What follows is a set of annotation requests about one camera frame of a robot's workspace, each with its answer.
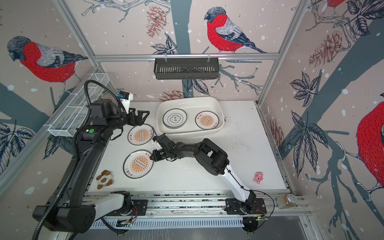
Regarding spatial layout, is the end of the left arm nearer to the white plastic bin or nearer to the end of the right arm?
the end of the right arm

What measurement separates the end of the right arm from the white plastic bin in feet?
0.54

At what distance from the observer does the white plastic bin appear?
105 centimetres

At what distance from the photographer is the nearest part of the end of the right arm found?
0.74 meters
